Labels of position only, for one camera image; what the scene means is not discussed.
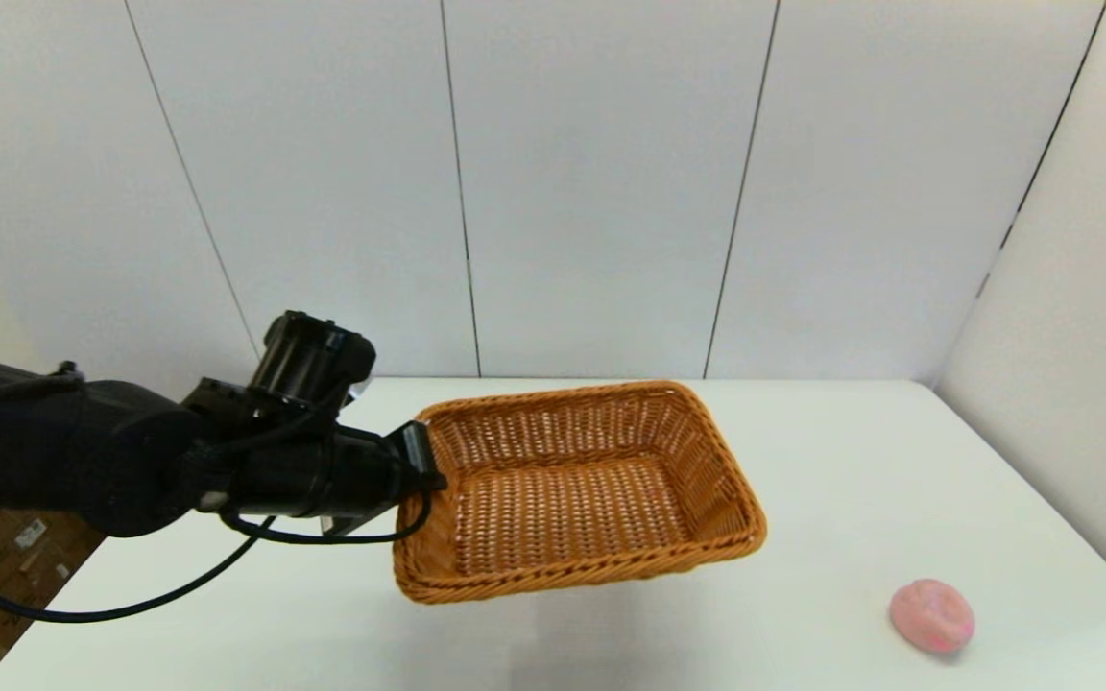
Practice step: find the orange woven wicker basket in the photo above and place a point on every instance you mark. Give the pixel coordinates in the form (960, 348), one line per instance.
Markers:
(572, 499)

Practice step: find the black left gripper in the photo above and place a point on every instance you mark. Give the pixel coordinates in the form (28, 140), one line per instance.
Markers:
(323, 475)

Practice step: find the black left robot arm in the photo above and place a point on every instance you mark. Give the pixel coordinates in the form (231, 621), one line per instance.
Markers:
(83, 451)

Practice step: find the pink peach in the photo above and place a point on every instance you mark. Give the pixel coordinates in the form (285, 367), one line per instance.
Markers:
(932, 616)

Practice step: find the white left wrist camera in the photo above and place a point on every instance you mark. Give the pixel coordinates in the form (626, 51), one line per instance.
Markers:
(358, 390)

